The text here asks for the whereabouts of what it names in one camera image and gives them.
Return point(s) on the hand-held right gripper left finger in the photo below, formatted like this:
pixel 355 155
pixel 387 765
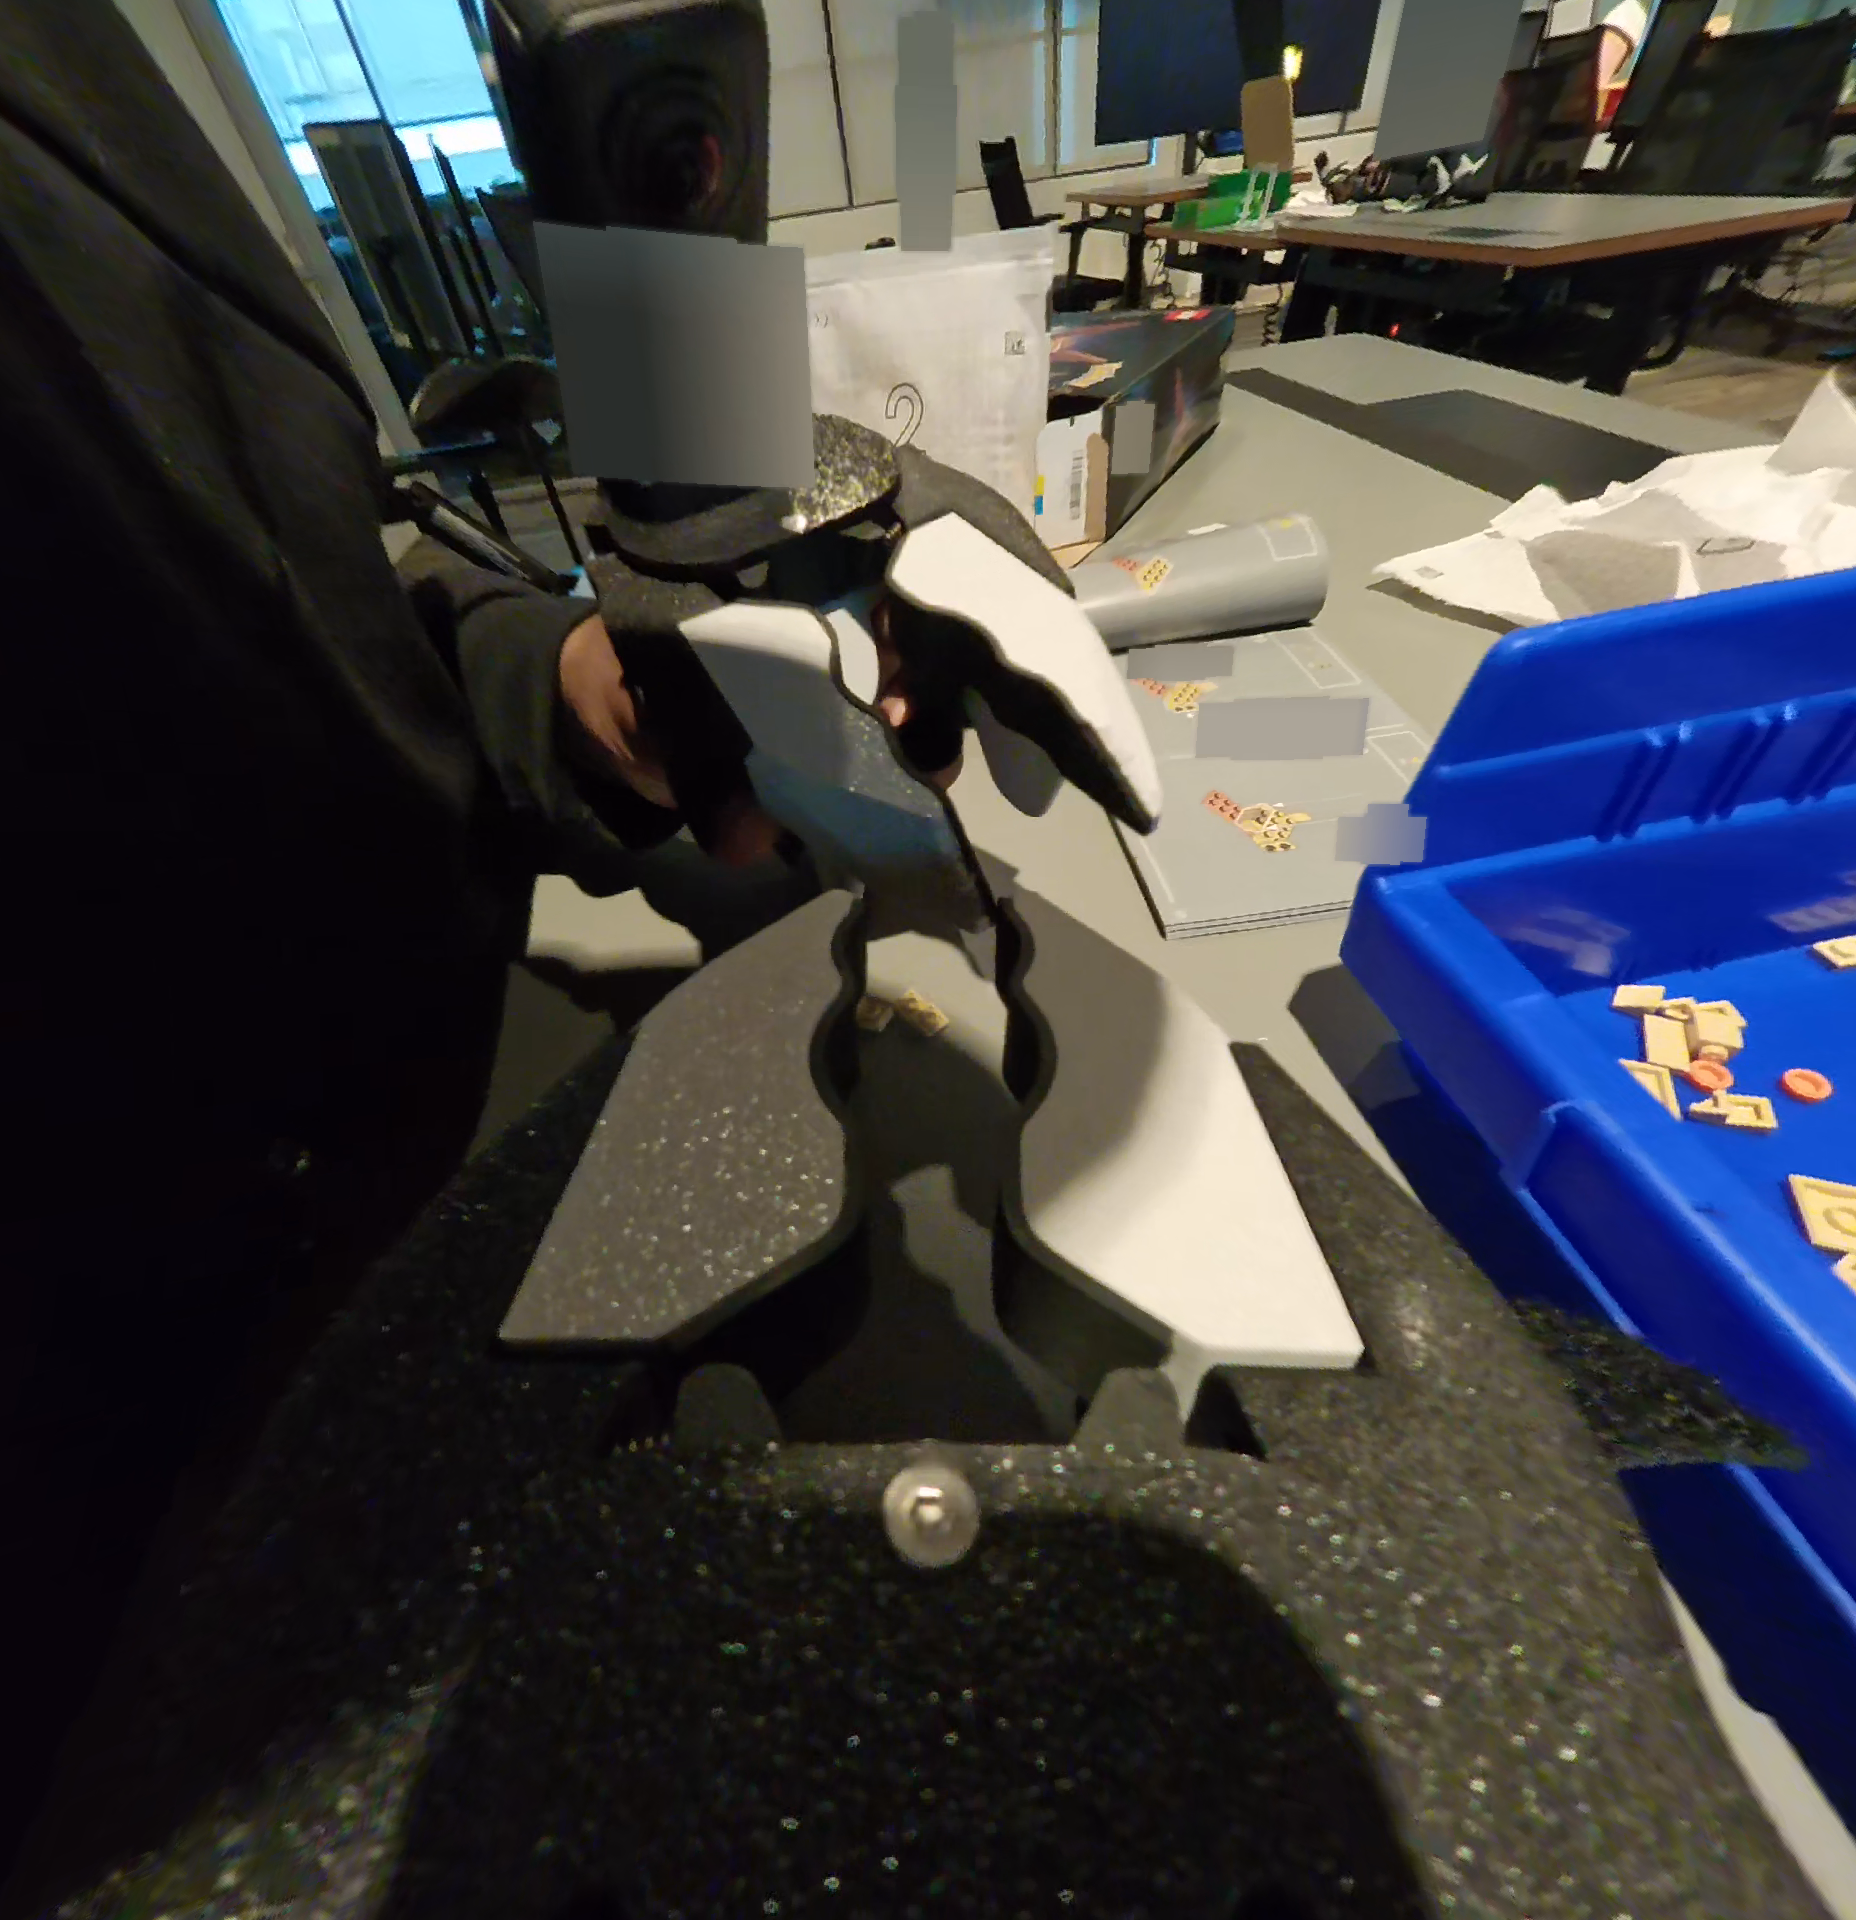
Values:
pixel 688 1186

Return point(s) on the tan plate with round mark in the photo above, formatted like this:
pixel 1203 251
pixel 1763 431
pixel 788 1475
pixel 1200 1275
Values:
pixel 1844 1212

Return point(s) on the upright cardboard piece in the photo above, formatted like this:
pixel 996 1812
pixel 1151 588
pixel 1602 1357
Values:
pixel 1267 130

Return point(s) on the orange round tile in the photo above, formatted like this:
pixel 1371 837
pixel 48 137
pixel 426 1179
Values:
pixel 1804 1086

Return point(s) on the person's left forearm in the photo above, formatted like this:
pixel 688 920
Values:
pixel 477 662

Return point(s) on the dark printed cardboard box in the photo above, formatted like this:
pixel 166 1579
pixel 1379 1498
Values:
pixel 1183 376

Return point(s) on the tan rectangular tile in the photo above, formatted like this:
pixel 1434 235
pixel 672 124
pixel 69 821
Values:
pixel 1855 949

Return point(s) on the small tan brick assembly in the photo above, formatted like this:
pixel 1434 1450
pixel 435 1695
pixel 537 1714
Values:
pixel 919 1016

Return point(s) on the dark monitor screen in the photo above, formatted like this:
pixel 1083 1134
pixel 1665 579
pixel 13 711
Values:
pixel 1213 61

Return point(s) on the heap of mixed small bricks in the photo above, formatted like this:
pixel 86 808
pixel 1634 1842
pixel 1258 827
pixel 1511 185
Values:
pixel 1678 1036

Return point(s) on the green box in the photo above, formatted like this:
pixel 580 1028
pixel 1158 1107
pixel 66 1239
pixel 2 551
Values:
pixel 1213 196

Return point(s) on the glass window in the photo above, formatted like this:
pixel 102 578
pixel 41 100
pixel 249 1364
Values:
pixel 358 61

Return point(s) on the blue plastic bin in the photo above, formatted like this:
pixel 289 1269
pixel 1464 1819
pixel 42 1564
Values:
pixel 1544 1200

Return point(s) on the black mesh office chair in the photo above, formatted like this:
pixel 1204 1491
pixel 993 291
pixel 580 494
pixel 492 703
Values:
pixel 1737 91

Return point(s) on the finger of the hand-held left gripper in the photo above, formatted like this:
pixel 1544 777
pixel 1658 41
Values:
pixel 786 706
pixel 1020 630

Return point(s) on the wooden background table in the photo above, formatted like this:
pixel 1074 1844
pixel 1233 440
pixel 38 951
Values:
pixel 1124 193

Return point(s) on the long wooden table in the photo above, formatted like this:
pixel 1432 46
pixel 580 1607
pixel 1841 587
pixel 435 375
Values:
pixel 1544 226

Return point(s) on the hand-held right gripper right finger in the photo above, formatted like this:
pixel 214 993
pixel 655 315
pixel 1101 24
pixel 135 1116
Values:
pixel 1183 1200

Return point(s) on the grey instruction booklet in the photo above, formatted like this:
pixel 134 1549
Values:
pixel 1318 662

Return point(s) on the person's left hand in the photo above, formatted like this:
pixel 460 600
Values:
pixel 612 721

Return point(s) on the crumpled white paper bag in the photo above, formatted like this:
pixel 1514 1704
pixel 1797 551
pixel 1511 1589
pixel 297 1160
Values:
pixel 1619 525

